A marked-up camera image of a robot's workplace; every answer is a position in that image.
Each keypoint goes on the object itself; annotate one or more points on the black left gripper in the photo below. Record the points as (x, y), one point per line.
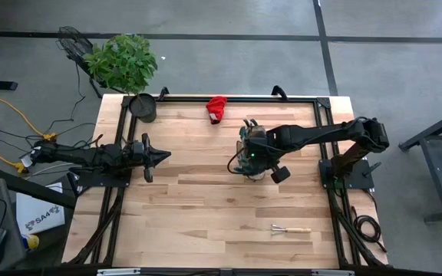
(148, 174)

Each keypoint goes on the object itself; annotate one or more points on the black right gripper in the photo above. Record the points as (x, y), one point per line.
(281, 175)

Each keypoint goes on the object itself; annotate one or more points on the beige green gardening bag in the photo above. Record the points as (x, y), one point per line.
(258, 132)

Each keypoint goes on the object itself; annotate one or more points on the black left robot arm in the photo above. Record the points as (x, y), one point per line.
(79, 155)

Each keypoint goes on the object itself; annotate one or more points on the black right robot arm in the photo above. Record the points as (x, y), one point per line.
(320, 134)

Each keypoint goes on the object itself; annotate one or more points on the red gardening glove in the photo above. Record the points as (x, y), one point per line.
(216, 107)

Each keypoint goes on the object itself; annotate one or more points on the black table clamp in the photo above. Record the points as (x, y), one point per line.
(163, 92)
(279, 92)

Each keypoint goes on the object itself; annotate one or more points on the potted green plant black pot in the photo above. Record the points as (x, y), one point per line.
(121, 63)

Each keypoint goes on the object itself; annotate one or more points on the white cardboard box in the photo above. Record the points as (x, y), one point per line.
(38, 214)

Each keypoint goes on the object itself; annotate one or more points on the black floor fan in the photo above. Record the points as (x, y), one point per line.
(71, 44)

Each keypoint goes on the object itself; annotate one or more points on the yellow round object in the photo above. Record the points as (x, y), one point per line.
(33, 242)

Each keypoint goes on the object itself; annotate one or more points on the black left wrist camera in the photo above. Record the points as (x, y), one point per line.
(137, 153)

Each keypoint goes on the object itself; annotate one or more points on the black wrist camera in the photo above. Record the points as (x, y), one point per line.
(137, 153)
(254, 153)

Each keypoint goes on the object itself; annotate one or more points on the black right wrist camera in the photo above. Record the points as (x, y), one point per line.
(254, 153)

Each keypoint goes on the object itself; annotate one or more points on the black aluminium table frame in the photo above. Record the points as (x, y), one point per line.
(190, 99)

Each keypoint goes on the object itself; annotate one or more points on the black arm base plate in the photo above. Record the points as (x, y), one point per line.
(359, 174)
(90, 180)

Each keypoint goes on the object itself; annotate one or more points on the silver metal bracket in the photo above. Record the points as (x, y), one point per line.
(117, 271)
(332, 272)

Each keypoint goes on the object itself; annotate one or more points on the dark grey metal bench frame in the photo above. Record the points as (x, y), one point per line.
(441, 184)

